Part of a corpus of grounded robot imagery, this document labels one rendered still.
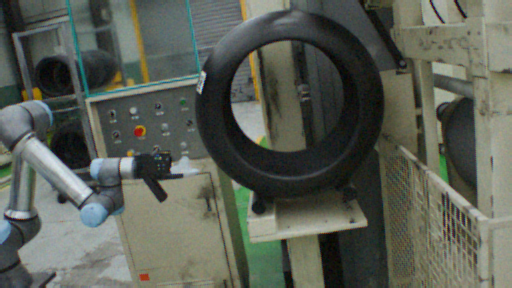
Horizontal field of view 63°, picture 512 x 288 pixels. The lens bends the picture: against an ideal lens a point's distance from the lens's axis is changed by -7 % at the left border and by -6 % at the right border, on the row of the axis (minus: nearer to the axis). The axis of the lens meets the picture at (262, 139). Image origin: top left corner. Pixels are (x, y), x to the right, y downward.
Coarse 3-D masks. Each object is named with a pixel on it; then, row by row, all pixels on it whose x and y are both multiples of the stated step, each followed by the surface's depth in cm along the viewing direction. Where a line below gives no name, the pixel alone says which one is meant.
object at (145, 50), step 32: (96, 0) 189; (128, 0) 189; (160, 0) 188; (96, 32) 192; (128, 32) 192; (160, 32) 192; (192, 32) 191; (96, 64) 195; (128, 64) 195; (160, 64) 195; (192, 64) 195; (96, 96) 198
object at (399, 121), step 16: (384, 80) 155; (400, 80) 155; (384, 96) 157; (400, 96) 156; (384, 112) 158; (400, 112) 158; (384, 128) 159; (400, 128) 159; (416, 128) 159; (384, 144) 160; (416, 144) 160
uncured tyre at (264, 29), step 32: (256, 32) 123; (288, 32) 123; (320, 32) 123; (224, 64) 125; (352, 64) 125; (224, 96) 155; (352, 96) 154; (224, 128) 130; (352, 128) 155; (224, 160) 132; (256, 160) 159; (288, 160) 160; (320, 160) 158; (352, 160) 131; (256, 192) 137; (288, 192) 134; (320, 192) 137
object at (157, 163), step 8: (152, 152) 145; (160, 152) 145; (168, 152) 145; (136, 160) 143; (144, 160) 143; (152, 160) 141; (160, 160) 143; (168, 160) 143; (136, 168) 142; (144, 168) 144; (152, 168) 141; (160, 168) 143; (168, 168) 143; (136, 176) 143; (152, 176) 144
